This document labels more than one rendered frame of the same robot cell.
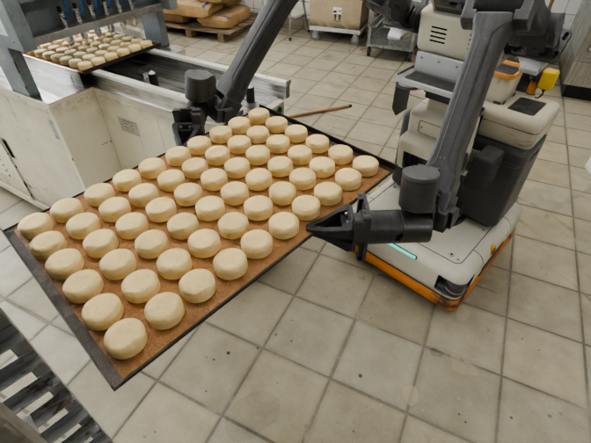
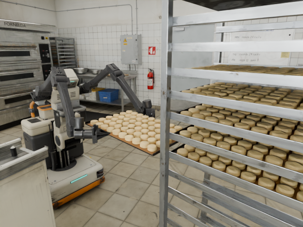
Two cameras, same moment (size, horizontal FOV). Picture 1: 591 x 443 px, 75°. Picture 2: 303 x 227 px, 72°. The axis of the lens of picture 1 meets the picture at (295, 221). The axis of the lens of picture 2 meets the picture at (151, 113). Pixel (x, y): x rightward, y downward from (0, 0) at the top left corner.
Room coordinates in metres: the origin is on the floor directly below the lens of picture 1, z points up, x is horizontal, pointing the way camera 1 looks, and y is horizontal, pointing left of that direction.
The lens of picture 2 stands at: (0.52, 1.40, 1.49)
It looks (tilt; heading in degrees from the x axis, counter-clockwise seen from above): 17 degrees down; 268
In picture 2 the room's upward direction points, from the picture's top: straight up
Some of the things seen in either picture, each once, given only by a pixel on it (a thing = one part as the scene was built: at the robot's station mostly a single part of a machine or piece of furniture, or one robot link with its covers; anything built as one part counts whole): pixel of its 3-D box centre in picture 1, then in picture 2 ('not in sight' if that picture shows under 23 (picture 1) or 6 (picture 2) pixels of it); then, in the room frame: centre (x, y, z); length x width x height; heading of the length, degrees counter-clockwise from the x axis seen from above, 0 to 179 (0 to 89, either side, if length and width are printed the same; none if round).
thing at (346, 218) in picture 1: (333, 232); (150, 118); (0.48, -0.06, 1.01); 0.09 x 0.07 x 0.07; 92
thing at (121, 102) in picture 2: not in sight; (99, 89); (1.73, -4.15, 0.49); 1.90 x 0.72 x 0.98; 154
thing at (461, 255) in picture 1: (430, 225); (64, 173); (1.43, -0.67, 0.16); 0.67 x 0.64 x 0.25; 136
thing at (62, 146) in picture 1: (70, 126); not in sight; (1.98, 1.26, 0.42); 1.28 x 0.72 x 0.84; 59
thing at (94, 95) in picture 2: not in sight; (94, 93); (1.86, -4.22, 0.36); 0.47 x 0.38 x 0.26; 64
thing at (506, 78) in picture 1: (485, 77); (51, 111); (1.51, -0.75, 0.87); 0.23 x 0.15 x 0.11; 46
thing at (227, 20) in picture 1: (225, 15); not in sight; (5.32, 0.87, 0.19); 0.72 x 0.42 x 0.15; 159
